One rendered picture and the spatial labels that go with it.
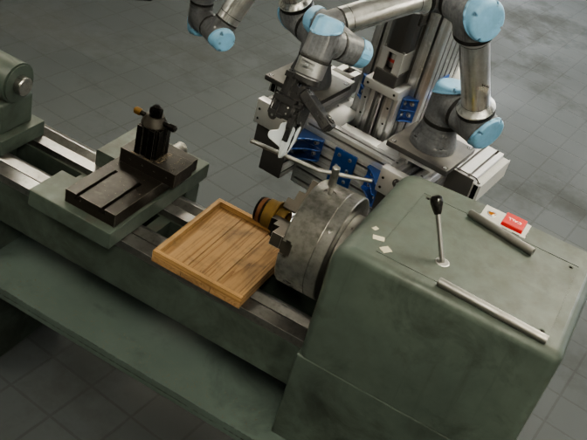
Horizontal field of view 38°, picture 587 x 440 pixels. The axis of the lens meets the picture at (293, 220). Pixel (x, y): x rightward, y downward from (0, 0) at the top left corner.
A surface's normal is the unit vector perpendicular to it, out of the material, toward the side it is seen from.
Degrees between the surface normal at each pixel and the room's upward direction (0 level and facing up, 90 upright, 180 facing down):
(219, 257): 0
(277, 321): 0
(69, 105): 0
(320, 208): 27
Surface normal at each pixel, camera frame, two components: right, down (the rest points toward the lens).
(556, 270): 0.22, -0.79
